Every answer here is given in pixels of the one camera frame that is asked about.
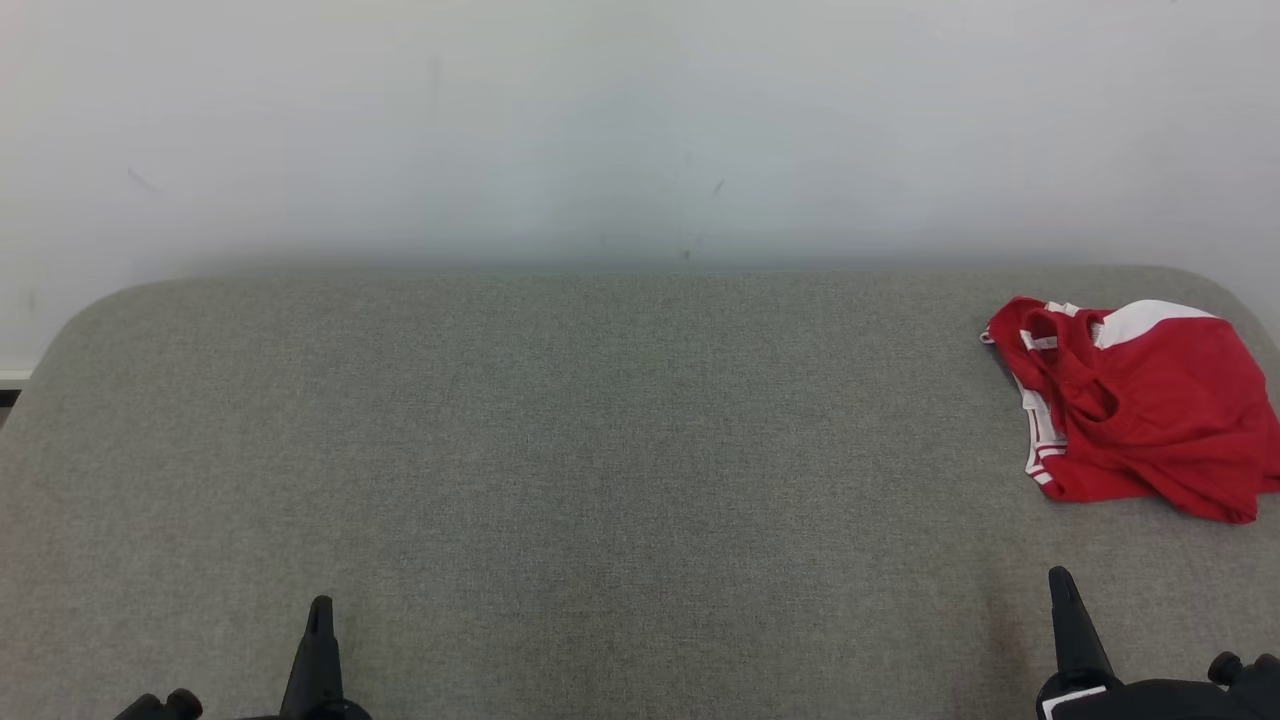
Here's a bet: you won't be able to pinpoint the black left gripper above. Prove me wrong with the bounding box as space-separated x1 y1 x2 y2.
235 596 374 720

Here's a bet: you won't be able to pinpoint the red shorts with white stripe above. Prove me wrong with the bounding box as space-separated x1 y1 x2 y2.
980 297 1280 524

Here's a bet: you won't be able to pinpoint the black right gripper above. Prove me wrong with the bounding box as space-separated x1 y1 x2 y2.
1035 566 1280 720

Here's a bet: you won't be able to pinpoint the red jersey with lettering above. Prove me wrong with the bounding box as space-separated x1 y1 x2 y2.
1020 385 1261 524

